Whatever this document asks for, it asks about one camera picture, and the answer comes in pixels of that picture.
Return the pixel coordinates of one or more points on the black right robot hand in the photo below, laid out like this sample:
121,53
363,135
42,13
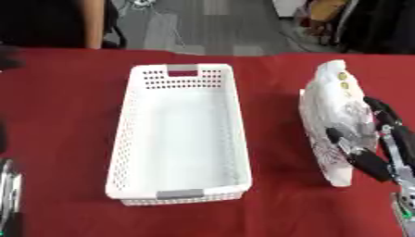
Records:
373,163

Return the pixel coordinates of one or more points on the white plastic snack bag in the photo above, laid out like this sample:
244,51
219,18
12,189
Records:
329,102

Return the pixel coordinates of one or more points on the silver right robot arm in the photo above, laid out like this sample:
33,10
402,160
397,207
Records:
405,209

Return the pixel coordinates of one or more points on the white perforated plastic basket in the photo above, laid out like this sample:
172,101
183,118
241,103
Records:
178,135

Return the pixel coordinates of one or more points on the black chair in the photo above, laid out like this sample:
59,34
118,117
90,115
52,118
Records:
114,27

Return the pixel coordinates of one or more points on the person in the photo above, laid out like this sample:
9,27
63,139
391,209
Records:
54,21

